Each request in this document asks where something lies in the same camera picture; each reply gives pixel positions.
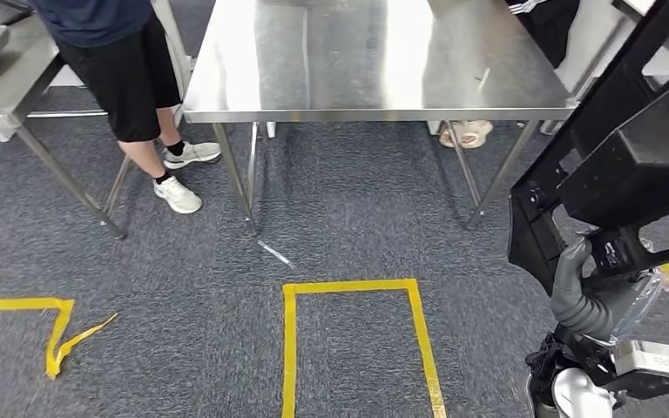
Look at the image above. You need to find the black plastic frame part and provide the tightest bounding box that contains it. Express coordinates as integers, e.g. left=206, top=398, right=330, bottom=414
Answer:
left=507, top=0, right=669, bottom=298

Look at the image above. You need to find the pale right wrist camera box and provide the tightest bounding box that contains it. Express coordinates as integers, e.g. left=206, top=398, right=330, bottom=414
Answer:
left=610, top=339, right=669, bottom=401

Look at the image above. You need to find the stainless steel workbench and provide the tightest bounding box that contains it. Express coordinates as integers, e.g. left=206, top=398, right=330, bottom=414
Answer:
left=181, top=0, right=579, bottom=238

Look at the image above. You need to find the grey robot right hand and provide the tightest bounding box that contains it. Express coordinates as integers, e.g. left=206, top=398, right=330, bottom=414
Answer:
left=551, top=238, right=669, bottom=347

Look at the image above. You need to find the clear tape strip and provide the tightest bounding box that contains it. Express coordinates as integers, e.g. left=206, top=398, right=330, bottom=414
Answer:
left=257, top=239, right=297, bottom=271

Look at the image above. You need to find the yellow floor tape loose end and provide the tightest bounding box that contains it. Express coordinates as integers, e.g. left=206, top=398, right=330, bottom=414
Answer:
left=0, top=296, right=120, bottom=381

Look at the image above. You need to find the stainless steel side table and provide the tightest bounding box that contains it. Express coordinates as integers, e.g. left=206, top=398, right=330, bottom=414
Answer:
left=0, top=14, right=129, bottom=242

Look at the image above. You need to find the person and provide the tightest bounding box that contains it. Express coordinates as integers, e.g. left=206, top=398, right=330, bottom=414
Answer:
left=27, top=0, right=223, bottom=216
left=438, top=0, right=583, bottom=152

